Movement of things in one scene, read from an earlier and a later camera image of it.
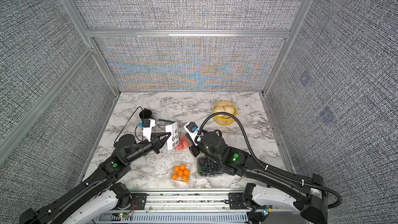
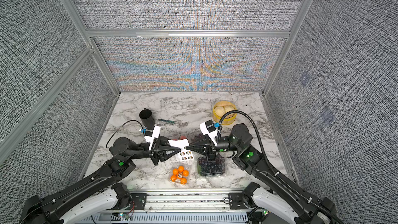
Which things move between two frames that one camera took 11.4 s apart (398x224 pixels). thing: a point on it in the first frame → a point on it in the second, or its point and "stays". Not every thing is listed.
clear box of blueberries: (208, 167) stays
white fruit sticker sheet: (173, 139) → (184, 155)
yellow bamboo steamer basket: (224, 119) stays
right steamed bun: (229, 109) stays
